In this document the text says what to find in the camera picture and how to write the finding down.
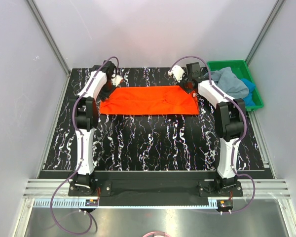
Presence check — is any grey-blue t shirt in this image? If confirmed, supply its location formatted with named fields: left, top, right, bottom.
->
left=204, top=67, right=249, bottom=99

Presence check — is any orange t shirt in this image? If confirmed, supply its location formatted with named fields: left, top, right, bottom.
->
left=99, top=85, right=199, bottom=116

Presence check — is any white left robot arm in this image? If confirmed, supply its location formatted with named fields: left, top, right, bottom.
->
left=70, top=59, right=117, bottom=196

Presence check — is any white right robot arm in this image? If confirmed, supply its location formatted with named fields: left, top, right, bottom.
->
left=169, top=63, right=247, bottom=196

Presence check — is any green plastic bin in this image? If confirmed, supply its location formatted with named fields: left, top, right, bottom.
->
left=208, top=60, right=264, bottom=112

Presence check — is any blue t shirt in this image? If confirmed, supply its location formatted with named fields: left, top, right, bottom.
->
left=241, top=78, right=256, bottom=107

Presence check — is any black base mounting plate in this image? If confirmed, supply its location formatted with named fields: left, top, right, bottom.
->
left=69, top=171, right=243, bottom=198

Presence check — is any left connector box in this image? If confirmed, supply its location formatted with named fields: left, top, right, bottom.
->
left=85, top=197, right=99, bottom=206

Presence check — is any connector box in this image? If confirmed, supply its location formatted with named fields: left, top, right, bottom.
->
left=218, top=199, right=233, bottom=212
left=85, top=197, right=99, bottom=206

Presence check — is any right connector box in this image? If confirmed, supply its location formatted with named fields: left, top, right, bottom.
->
left=218, top=199, right=233, bottom=212

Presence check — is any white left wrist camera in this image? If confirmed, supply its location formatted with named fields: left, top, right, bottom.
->
left=111, top=75, right=123, bottom=87

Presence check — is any left aluminium corner post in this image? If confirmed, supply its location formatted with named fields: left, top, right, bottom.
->
left=25, top=0, right=71, bottom=76

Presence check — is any aluminium corner post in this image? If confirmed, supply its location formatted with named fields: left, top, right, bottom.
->
left=25, top=0, right=71, bottom=76
left=245, top=0, right=286, bottom=66

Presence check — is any aluminium frame rail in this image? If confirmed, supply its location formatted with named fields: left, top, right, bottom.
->
left=23, top=179, right=291, bottom=209

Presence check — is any right aluminium corner post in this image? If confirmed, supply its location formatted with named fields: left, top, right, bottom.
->
left=245, top=0, right=286, bottom=66

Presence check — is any pink cable loop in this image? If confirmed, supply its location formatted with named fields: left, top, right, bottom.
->
left=142, top=231, right=169, bottom=237

